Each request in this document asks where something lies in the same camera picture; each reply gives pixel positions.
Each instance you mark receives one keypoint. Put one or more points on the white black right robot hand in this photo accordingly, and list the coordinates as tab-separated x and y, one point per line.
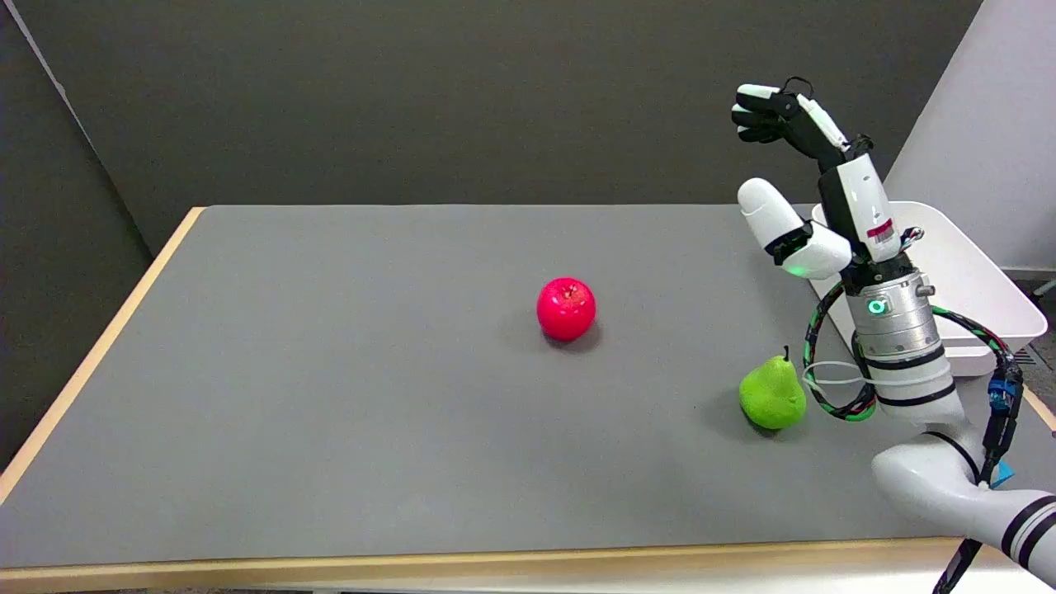
858	198

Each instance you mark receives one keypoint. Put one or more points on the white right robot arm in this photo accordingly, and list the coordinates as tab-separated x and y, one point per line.
916	396

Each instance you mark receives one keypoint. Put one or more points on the red apple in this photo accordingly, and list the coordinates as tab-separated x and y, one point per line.
566	308

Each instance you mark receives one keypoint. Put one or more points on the white plastic bin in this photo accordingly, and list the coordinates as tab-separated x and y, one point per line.
965	272

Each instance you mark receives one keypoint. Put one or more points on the white partition panel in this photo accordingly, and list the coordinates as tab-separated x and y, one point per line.
990	124

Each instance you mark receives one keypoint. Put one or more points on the green pear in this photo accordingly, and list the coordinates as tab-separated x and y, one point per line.
771	398

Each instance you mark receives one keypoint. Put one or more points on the grey table mat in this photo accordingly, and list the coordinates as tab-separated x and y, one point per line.
462	371

